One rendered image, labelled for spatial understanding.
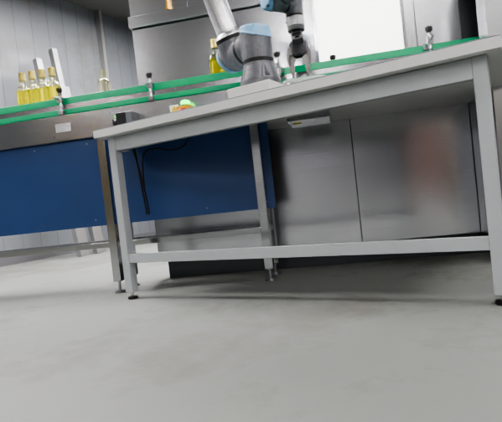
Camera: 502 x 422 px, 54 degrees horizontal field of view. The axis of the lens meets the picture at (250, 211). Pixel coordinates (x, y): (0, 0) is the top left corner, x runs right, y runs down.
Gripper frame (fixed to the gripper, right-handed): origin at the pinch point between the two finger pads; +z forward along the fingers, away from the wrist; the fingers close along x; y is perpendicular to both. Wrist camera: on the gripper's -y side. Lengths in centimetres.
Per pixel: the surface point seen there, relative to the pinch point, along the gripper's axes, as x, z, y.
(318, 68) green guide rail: -7.6, -5.6, 17.8
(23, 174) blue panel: 141, 26, 14
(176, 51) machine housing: 63, -30, 40
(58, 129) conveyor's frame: 118, 7, 11
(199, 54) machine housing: 51, -27, 39
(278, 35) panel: 9.6, -28.3, 34.6
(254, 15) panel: 21, -40, 35
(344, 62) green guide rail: -19.4, -6.4, 17.4
